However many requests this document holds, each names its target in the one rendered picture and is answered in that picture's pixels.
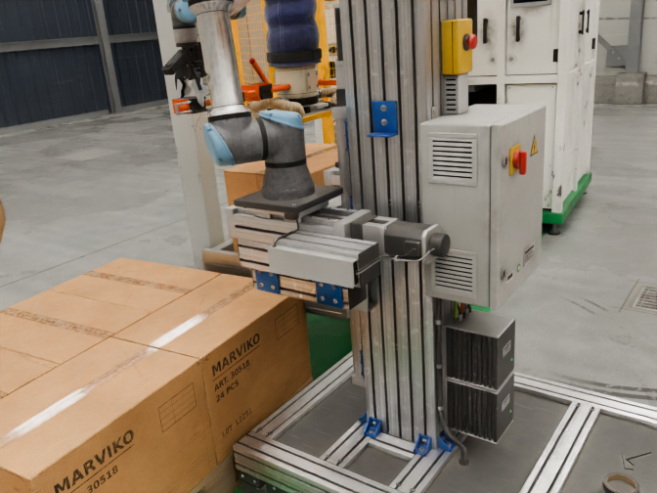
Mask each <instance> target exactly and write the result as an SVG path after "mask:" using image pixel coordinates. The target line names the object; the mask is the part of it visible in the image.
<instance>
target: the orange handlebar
mask: <svg viewBox="0 0 657 493"><path fill-rule="evenodd" d="M278 85H279V86H278ZM318 85H319V86H328V85H336V79H329V80H322V79H321V78H320V77H319V80H318ZM273 86H274V87H273ZM272 87H273V89H272V90H273V93H274V92H279V91H284V90H288V89H290V87H291V86H290V84H284V85H282V84H277V85H272ZM242 92H243V93H244V99H245V100H247V99H249V97H254V96H256V92H255V91H254V90H253V91H246V90H245V91H242ZM177 108H178V111H185V110H186V109H187V108H188V107H187V105H186V104H185V105H180V106H177Z"/></svg>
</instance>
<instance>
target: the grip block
mask: <svg viewBox="0 0 657 493"><path fill-rule="evenodd" d="M272 89H273V87H272V83H254V84H250V85H242V86H241V90H242V91H245V90H246V91H253V90H254V91H255V92H256V96H254V97H249V99H247V100H246V101H260V99H261V100H265V99H273V90H272Z"/></svg>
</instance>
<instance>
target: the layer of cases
mask: <svg viewBox="0 0 657 493"><path fill-rule="evenodd" d="M310 378H312V372H311V362H310V352H309V342H308V332H307V322H306V312H305V302H304V299H299V298H295V297H291V296H286V295H282V294H276V293H271V292H267V291H261V290H258V289H255V288H254V286H253V279H252V278H247V277H241V276H235V275H229V274H221V273H216V272H210V271H203V270H198V269H192V268H185V267H179V266H173V265H166V264H160V263H154V262H148V261H142V260H136V259H129V258H123V257H120V258H118V259H116V260H114V261H112V262H110V263H107V264H105V265H103V266H101V267H98V268H96V269H94V270H92V271H89V272H87V273H85V274H83V275H80V276H78V277H76V278H74V279H71V280H69V281H67V282H65V283H62V284H60V285H58V286H56V287H53V288H51V289H49V290H47V291H44V292H42V293H39V294H37V295H35V296H33V297H30V298H28V299H26V300H24V301H21V302H19V303H17V304H15V305H12V306H10V307H8V308H6V309H3V310H1V311H0V493H190V492H191V491H192V490H193V489H194V488H195V487H196V486H197V485H198V484H199V483H200V482H201V481H202V480H203V479H204V478H205V477H207V476H208V475H209V474H210V473H211V472H212V471H213V470H214V469H215V468H216V467H217V465H219V464H220V463H221V462H222V461H224V460H225V459H226V458H227V457H228V456H229V455H230V454H231V453H232V452H233V445H234V444H235V443H236V442H237V441H239V440H240V439H241V438H242V437H244V436H245V435H246V434H248V433H249V432H250V431H252V430H253V429H254V428H255V427H257V426H258V425H259V424H261V423H262V422H263V421H264V420H266V419H267V418H268V417H270V416H271V415H272V414H273V413H274V412H275V411H277V410H278V409H279V408H280V407H281V406H282V405H283V404H284V403H285V402H286V400H287V399H288V398H289V397H290V396H291V395H292V394H294V393H295V392H296V391H297V390H298V389H299V388H300V387H301V386H302V385H303V384H304V383H305V382H306V381H307V380H309V379H310Z"/></svg>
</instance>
